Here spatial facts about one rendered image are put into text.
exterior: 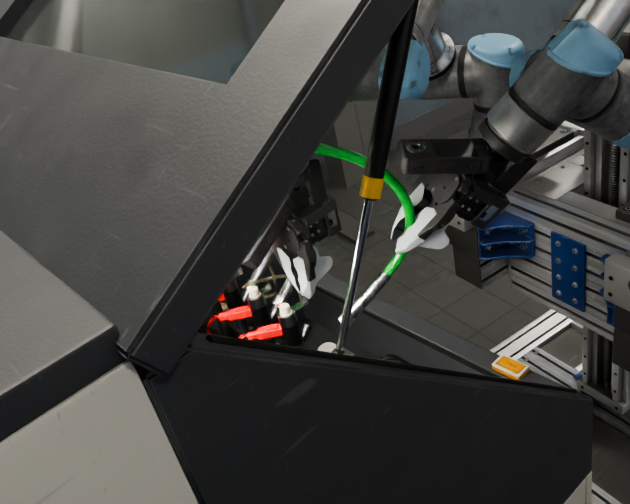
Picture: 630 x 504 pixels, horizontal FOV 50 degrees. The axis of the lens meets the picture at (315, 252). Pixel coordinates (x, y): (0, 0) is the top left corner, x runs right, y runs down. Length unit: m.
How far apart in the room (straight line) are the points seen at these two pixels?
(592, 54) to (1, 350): 0.65
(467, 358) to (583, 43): 0.56
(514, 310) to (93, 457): 2.37
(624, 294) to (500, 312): 1.47
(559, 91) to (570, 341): 1.54
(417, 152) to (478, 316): 1.93
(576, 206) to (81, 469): 1.24
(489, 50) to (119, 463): 1.21
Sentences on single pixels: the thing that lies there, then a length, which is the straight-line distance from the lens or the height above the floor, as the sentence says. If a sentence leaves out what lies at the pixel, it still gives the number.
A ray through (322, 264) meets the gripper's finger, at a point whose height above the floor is 1.19.
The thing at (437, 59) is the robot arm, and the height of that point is 1.26.
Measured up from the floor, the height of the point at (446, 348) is 0.95.
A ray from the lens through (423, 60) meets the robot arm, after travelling 0.92.
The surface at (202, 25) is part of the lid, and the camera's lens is 0.66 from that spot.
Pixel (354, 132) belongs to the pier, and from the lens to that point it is 3.72.
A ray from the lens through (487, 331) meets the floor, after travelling 2.67.
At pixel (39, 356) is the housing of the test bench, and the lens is 0.45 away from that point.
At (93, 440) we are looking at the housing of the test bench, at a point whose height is 1.43.
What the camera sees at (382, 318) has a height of 0.95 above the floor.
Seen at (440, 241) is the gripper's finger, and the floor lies 1.23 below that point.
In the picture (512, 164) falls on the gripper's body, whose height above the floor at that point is 1.33.
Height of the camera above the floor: 1.74
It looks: 32 degrees down
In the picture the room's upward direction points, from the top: 14 degrees counter-clockwise
